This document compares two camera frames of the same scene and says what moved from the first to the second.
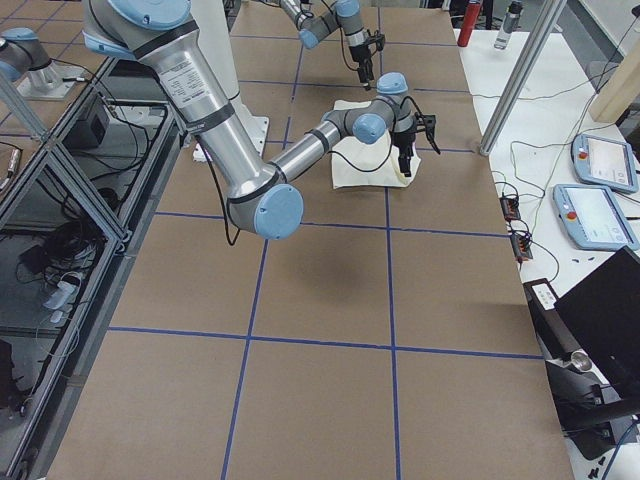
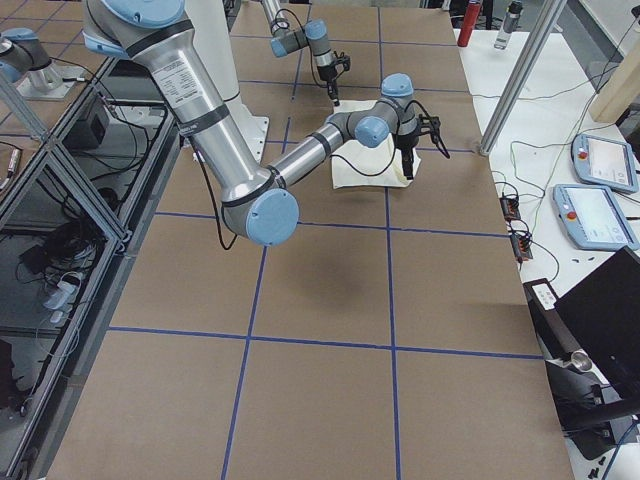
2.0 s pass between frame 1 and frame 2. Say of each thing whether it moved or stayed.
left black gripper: moved
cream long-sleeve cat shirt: stayed
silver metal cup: stayed
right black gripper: stayed
